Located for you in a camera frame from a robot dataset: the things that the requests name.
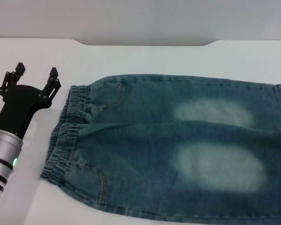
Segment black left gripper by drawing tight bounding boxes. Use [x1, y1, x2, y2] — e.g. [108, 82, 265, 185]
[0, 62, 62, 141]

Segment blue denim shorts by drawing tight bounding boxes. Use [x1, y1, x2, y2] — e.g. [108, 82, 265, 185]
[40, 74, 281, 225]

